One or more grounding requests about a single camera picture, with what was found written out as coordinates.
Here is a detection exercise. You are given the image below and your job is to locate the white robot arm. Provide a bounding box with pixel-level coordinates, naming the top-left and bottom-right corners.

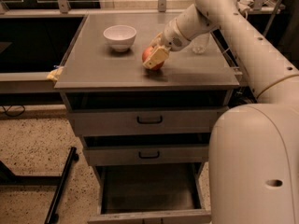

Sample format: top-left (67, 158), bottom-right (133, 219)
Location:
top-left (143, 0), bottom-right (299, 224)

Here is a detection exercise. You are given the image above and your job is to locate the white power plug with cable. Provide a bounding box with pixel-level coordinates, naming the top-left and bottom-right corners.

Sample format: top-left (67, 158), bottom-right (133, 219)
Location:
top-left (237, 0), bottom-right (252, 16)

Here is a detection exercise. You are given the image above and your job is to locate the black cable loop left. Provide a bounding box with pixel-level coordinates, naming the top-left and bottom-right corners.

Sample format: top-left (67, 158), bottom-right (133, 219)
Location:
top-left (0, 105), bottom-right (26, 118)

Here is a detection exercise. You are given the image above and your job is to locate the clear plastic water bottle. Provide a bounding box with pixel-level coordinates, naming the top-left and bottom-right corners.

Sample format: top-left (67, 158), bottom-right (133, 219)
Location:
top-left (192, 34), bottom-right (209, 54)

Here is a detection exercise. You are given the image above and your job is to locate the red apple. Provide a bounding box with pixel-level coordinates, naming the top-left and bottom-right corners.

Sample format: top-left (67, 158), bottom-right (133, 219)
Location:
top-left (142, 47), bottom-right (164, 71)

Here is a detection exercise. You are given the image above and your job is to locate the black metal stand leg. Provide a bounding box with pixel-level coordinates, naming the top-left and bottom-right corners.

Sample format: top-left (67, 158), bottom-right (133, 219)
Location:
top-left (0, 147), bottom-right (78, 224)

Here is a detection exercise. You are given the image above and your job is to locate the grey drawer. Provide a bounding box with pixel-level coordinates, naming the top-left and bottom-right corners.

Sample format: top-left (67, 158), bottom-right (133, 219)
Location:
top-left (68, 106), bottom-right (228, 136)
top-left (88, 163), bottom-right (211, 224)
top-left (83, 145), bottom-right (208, 166)

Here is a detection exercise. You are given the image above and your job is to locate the grey bottom drawer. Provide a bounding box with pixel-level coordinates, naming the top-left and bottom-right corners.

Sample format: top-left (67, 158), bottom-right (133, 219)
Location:
top-left (88, 163), bottom-right (211, 224)

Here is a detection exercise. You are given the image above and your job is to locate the white ceramic bowl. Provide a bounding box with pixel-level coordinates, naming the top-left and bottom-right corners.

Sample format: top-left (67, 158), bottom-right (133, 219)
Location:
top-left (103, 25), bottom-right (136, 52)

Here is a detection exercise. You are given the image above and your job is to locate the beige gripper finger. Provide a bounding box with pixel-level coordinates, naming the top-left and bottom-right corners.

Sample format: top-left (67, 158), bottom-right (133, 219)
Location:
top-left (149, 33), bottom-right (163, 48)
top-left (142, 46), bottom-right (169, 70)

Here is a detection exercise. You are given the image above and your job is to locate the grey drawer cabinet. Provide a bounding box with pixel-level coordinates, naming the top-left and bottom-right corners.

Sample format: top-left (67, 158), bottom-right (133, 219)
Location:
top-left (54, 12), bottom-right (240, 224)

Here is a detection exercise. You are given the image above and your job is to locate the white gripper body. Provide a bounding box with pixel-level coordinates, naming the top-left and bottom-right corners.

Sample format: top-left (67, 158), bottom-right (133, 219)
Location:
top-left (160, 19), bottom-right (191, 51)

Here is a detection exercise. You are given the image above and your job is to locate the grey top drawer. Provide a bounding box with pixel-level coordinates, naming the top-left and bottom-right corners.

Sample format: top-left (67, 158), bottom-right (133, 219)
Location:
top-left (68, 106), bottom-right (228, 136)

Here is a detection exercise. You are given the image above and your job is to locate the yellow tape scrap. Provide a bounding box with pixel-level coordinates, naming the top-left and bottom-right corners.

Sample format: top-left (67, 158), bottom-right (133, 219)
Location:
top-left (47, 66), bottom-right (64, 81)

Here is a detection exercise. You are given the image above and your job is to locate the grey middle drawer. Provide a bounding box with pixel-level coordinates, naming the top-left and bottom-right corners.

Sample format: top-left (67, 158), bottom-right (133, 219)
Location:
top-left (83, 145), bottom-right (208, 166)

